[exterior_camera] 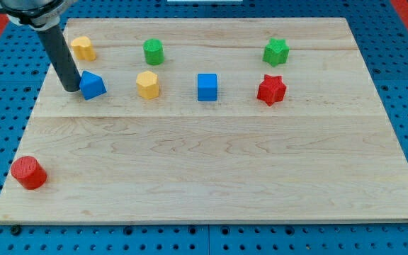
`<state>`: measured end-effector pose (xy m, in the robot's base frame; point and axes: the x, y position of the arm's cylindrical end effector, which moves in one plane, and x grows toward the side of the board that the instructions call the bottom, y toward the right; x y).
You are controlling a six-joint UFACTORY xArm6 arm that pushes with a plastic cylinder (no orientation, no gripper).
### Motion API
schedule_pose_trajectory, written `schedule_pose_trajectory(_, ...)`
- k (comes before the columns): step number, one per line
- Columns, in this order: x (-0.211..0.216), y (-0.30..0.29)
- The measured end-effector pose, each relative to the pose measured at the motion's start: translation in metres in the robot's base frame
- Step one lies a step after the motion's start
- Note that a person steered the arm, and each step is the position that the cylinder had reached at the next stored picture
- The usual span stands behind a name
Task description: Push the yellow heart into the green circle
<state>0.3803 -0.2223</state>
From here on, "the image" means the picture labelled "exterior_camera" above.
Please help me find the robot arm flange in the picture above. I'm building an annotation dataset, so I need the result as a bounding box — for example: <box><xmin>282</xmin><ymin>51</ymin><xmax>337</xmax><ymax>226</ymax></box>
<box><xmin>0</xmin><ymin>0</ymin><xmax>77</xmax><ymax>30</ymax></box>

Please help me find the yellow heart block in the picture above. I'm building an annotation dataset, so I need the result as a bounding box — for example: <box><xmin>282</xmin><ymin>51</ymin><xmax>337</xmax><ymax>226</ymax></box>
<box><xmin>71</xmin><ymin>36</ymin><xmax>96</xmax><ymax>61</ymax></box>

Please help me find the wooden board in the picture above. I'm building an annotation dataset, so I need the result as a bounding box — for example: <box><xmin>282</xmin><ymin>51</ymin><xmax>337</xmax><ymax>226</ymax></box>
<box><xmin>0</xmin><ymin>18</ymin><xmax>408</xmax><ymax>225</ymax></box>

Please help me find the blue cube block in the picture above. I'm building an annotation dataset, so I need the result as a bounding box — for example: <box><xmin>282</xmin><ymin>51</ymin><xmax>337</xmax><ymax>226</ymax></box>
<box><xmin>197</xmin><ymin>74</ymin><xmax>218</xmax><ymax>101</ymax></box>

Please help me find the yellow hexagon block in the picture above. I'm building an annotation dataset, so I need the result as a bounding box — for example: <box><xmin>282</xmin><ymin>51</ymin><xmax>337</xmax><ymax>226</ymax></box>
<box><xmin>136</xmin><ymin>71</ymin><xmax>160</xmax><ymax>99</ymax></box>

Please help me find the red star block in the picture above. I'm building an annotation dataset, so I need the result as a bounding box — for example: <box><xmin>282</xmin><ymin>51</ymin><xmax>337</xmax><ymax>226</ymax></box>
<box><xmin>256</xmin><ymin>74</ymin><xmax>287</xmax><ymax>106</ymax></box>

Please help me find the green cylinder block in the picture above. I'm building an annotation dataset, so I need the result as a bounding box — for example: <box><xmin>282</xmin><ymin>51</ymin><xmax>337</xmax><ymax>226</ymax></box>
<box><xmin>143</xmin><ymin>38</ymin><xmax>164</xmax><ymax>65</ymax></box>

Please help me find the green star block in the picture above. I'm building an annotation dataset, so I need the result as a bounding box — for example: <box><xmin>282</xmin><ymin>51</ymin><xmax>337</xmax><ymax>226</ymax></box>
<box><xmin>262</xmin><ymin>38</ymin><xmax>290</xmax><ymax>67</ymax></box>

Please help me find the blue triangular block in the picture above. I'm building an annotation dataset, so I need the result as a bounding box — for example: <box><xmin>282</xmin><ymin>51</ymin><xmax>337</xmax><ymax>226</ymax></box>
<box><xmin>79</xmin><ymin>71</ymin><xmax>107</xmax><ymax>100</ymax></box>

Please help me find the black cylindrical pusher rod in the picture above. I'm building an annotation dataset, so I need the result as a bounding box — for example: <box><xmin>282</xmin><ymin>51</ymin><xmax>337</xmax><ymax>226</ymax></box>
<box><xmin>37</xmin><ymin>25</ymin><xmax>81</xmax><ymax>92</ymax></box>

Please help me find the red cylinder block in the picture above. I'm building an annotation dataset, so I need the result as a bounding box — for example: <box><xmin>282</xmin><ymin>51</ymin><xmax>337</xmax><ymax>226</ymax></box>
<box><xmin>10</xmin><ymin>156</ymin><xmax>47</xmax><ymax>190</ymax></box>

